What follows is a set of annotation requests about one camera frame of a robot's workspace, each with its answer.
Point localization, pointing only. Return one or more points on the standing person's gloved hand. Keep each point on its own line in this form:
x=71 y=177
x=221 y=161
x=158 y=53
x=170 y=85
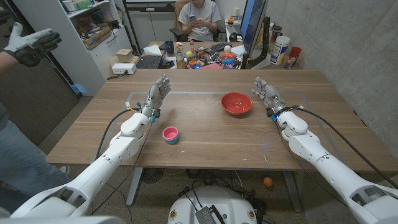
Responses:
x=31 y=46

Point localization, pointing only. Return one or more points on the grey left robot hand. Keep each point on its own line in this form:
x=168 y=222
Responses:
x=157 y=95

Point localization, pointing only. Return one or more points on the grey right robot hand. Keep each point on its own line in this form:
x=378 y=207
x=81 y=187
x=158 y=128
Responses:
x=270 y=95

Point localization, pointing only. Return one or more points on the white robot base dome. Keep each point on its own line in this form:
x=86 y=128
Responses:
x=224 y=202

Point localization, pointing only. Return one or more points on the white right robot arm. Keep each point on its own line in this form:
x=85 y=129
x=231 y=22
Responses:
x=311 y=149

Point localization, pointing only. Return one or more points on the standing person's bare forearm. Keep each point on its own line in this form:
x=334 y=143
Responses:
x=6 y=62

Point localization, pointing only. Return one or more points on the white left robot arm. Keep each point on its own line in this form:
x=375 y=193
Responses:
x=124 y=146

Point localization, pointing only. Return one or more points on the red bowl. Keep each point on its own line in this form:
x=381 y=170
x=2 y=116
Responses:
x=236 y=104

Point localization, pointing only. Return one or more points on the pink stacking cup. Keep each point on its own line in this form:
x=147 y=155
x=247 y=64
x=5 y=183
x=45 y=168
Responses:
x=170 y=132

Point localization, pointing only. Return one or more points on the clear bottle with orange label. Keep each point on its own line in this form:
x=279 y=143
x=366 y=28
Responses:
x=180 y=60

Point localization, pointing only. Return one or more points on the blue stacking cup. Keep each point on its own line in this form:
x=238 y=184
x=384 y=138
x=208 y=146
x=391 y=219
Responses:
x=171 y=142

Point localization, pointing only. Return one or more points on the black box under table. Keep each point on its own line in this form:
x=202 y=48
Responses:
x=149 y=62

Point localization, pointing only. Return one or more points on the clear printed cup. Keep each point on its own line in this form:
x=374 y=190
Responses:
x=289 y=60

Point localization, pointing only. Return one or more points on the white power box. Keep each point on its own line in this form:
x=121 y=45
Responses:
x=123 y=68

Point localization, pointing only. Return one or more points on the white paper tissue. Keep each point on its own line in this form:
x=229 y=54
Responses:
x=153 y=50

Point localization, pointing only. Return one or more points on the white canister with blue label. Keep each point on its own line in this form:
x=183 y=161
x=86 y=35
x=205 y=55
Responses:
x=280 y=49

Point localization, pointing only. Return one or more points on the dark blue mug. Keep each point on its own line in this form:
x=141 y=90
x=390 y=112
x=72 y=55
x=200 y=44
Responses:
x=169 y=47

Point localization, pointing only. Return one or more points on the red plastic cup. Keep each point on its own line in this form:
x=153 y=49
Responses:
x=296 y=51

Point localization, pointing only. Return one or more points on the small cardboard box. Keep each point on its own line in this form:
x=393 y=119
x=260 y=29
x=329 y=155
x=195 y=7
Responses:
x=125 y=55

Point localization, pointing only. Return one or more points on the white shelf unit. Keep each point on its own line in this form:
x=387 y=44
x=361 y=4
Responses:
x=77 y=68

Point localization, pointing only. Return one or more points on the orange glue stick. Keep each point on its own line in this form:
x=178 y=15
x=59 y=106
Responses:
x=192 y=46

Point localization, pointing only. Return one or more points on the dark lidded jar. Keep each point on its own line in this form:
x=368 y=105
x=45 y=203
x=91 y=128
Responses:
x=276 y=33

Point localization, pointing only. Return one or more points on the pink cloth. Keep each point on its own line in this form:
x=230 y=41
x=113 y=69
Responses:
x=212 y=66

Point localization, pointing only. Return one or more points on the white ball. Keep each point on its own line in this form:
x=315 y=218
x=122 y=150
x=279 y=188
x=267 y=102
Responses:
x=227 y=48

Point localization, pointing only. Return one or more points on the open cardboard box with tools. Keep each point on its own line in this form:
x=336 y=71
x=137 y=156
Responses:
x=98 y=39

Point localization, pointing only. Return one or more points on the black keyboard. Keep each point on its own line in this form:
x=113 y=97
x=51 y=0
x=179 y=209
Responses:
x=217 y=47

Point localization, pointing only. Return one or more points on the computer monitor with black stand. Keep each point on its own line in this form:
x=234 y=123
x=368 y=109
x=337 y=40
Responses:
x=253 y=25

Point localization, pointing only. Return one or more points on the seated person in grey shirt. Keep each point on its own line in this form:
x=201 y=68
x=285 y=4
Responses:
x=202 y=31

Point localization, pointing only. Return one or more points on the round floor fan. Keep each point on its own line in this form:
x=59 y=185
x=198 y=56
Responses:
x=152 y=175

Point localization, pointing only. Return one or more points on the smartphone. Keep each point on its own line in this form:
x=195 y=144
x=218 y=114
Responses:
x=192 y=17

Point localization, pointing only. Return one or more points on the orange ball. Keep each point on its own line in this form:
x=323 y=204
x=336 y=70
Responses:
x=268 y=182

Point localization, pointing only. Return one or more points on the grey table leg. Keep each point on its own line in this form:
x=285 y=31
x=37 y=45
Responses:
x=134 y=186
x=293 y=193

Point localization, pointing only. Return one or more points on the standing person's jeans leg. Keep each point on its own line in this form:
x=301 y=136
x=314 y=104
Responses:
x=21 y=161

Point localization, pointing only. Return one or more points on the white shoe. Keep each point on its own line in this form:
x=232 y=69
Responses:
x=64 y=170

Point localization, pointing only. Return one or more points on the white robot torso edge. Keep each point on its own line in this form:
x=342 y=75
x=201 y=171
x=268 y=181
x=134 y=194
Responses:
x=62 y=220

